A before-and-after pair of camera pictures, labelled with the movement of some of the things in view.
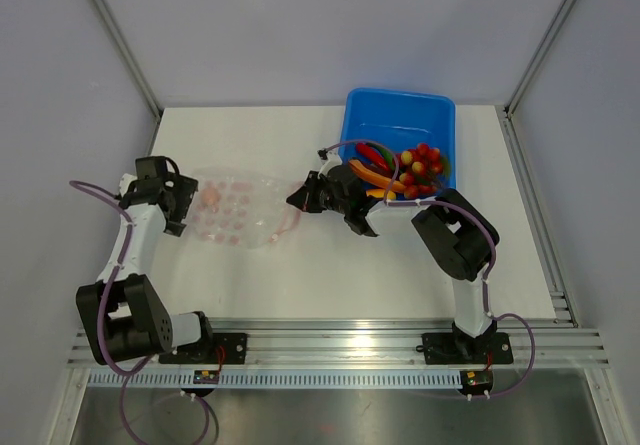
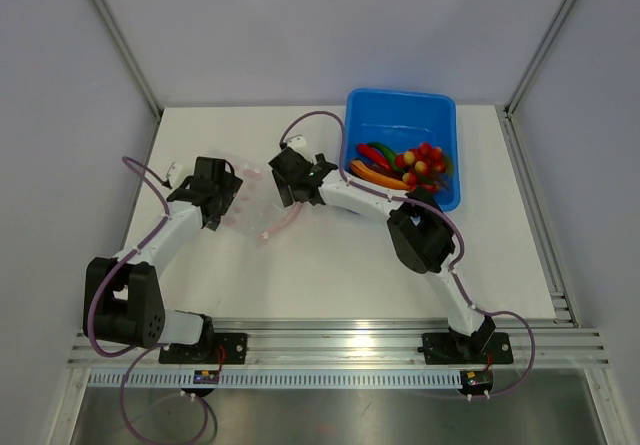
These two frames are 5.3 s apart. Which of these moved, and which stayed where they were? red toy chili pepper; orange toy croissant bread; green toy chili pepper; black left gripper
Moved: black left gripper
Stayed: orange toy croissant bread; green toy chili pepper; red toy chili pepper
